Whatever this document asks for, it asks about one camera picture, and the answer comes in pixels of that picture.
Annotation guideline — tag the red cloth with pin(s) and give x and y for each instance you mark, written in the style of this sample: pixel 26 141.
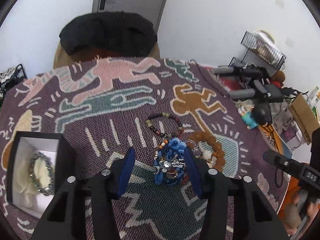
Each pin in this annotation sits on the red cloth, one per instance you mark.
pixel 228 83

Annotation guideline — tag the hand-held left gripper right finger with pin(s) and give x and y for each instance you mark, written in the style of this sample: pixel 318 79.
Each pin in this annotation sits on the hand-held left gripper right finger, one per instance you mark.
pixel 193 172

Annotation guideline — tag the black floor rack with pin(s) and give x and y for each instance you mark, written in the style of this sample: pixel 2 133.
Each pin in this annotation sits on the black floor rack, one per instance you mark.
pixel 20 68

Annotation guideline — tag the white box cushion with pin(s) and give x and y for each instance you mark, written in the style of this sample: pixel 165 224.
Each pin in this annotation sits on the white box cushion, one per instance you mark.
pixel 40 173

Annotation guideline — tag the orange printed cloth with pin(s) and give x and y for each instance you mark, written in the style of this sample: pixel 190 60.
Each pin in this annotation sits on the orange printed cloth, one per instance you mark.
pixel 273 136

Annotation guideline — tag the printed purple blanket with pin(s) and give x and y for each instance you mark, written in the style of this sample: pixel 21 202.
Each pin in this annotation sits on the printed purple blanket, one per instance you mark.
pixel 100 130

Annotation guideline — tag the black device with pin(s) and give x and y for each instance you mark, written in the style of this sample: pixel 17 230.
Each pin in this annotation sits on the black device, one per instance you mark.
pixel 262 90

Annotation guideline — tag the teal toy figure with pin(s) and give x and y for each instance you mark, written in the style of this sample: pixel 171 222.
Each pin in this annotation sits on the teal toy figure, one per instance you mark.
pixel 248 120

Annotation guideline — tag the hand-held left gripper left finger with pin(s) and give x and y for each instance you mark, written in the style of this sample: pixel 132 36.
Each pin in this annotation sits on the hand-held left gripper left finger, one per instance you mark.
pixel 126 172

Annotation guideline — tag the brown plush toy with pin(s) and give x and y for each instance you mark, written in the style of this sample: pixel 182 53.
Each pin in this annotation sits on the brown plush toy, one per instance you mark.
pixel 278 77

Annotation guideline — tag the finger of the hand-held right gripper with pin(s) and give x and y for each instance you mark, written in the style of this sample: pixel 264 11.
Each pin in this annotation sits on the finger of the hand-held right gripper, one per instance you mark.
pixel 276 158

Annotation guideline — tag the green white bottle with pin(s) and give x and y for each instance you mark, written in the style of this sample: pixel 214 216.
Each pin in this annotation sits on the green white bottle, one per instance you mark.
pixel 315 96

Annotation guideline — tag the grey cloth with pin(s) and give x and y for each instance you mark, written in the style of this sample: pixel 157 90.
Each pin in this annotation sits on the grey cloth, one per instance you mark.
pixel 281 116

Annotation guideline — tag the brown chair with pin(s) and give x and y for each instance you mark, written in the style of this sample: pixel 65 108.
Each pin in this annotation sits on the brown chair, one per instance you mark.
pixel 58 57

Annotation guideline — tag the black jewelry box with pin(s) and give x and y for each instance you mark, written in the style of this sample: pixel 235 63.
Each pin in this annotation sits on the black jewelry box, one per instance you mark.
pixel 25 142

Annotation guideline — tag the person's right hand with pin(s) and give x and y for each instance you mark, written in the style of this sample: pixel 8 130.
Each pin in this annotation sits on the person's right hand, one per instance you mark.
pixel 313 208

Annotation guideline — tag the grey foam bar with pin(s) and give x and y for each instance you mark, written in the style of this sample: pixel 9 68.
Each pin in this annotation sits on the grey foam bar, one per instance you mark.
pixel 241 93
pixel 223 70

